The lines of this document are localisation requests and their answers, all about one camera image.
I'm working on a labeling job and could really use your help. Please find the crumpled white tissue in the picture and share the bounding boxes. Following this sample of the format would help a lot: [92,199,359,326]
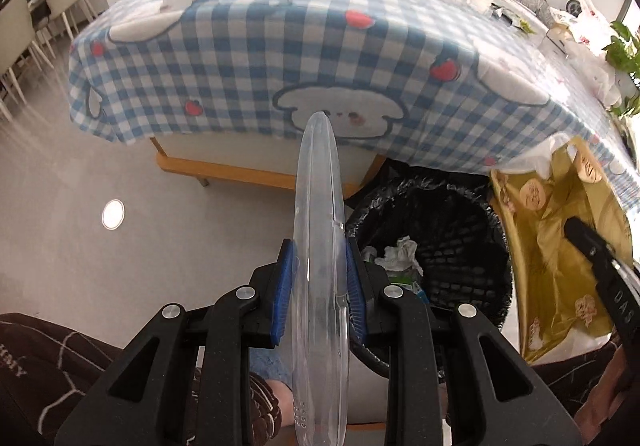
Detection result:
[375,236,426,277]

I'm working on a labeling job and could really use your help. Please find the blue checkered bear tablecloth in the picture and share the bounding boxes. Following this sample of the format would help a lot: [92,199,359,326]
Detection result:
[67,0,640,217]

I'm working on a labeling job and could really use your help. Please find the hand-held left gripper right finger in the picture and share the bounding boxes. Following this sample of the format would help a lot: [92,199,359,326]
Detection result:
[345,238,583,446]

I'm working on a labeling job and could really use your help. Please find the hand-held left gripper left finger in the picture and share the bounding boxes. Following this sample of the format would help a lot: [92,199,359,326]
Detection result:
[54,238,298,446]

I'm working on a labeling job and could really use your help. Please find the white plastic bag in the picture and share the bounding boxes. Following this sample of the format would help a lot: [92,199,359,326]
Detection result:
[550,0,627,105]

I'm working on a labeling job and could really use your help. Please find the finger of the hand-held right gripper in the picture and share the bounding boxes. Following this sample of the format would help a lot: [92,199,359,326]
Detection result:
[564,217,617,277]

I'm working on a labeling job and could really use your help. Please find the green potted plant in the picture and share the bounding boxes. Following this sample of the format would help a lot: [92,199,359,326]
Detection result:
[602,20,640,117]

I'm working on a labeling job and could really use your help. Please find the clear plastic tube container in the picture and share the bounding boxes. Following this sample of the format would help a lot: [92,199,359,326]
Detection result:
[291,112,349,446]

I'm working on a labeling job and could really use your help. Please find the black trash bin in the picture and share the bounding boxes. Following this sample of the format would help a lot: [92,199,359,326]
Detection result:
[345,176,516,333]

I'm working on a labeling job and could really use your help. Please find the gold paper bag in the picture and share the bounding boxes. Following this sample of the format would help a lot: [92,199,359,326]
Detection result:
[489,136,636,363]

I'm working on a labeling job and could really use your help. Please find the wooden table frame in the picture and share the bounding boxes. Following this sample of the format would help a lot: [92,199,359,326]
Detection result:
[150,136,387,200]

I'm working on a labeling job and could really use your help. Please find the person's right hand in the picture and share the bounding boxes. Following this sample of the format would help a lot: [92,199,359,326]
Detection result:
[575,351,640,446]

